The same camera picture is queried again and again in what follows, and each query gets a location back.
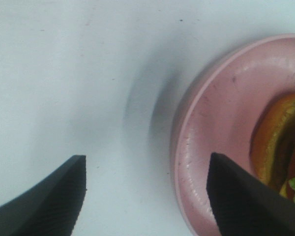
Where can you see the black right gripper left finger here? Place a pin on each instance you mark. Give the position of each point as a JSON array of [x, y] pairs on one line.
[[50, 208]]

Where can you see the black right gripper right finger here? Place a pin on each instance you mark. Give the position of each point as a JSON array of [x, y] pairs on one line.
[[242, 205]]

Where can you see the toy hamburger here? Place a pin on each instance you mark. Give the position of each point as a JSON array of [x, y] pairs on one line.
[[273, 148]]

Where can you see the pink round plate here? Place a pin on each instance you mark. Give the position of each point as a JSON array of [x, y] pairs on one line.
[[219, 113]]

